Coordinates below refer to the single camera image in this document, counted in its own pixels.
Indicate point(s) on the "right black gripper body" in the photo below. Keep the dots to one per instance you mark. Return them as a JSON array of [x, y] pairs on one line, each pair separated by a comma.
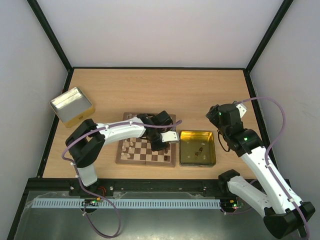
[[212, 114]]

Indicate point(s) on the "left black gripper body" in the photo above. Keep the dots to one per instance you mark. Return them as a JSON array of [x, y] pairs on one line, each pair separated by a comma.
[[154, 146]]

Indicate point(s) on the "wooden chess board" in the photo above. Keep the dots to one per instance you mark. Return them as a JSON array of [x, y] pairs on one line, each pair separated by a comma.
[[143, 154]]

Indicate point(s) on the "gold tin box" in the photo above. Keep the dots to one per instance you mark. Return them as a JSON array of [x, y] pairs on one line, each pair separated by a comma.
[[197, 149]]

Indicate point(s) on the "silver tin lid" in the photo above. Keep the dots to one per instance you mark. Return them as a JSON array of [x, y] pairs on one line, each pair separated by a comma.
[[72, 107]]

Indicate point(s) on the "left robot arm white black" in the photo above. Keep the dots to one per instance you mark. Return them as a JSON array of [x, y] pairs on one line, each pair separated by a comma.
[[84, 145]]

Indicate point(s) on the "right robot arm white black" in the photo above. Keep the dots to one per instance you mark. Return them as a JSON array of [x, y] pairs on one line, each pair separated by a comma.
[[283, 211]]

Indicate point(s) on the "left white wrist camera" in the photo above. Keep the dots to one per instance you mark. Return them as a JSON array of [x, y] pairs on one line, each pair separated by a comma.
[[170, 137]]

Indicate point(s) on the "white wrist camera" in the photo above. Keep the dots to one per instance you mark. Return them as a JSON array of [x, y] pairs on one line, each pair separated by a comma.
[[170, 137], [241, 107]]

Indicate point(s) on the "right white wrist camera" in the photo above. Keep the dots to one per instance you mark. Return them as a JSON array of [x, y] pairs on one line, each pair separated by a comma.
[[241, 107]]

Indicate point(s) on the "white slotted cable duct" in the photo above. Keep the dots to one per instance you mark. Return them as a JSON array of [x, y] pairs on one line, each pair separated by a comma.
[[73, 203]]

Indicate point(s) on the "black aluminium frame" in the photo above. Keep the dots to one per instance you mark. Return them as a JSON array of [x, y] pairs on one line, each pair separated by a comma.
[[60, 184]]

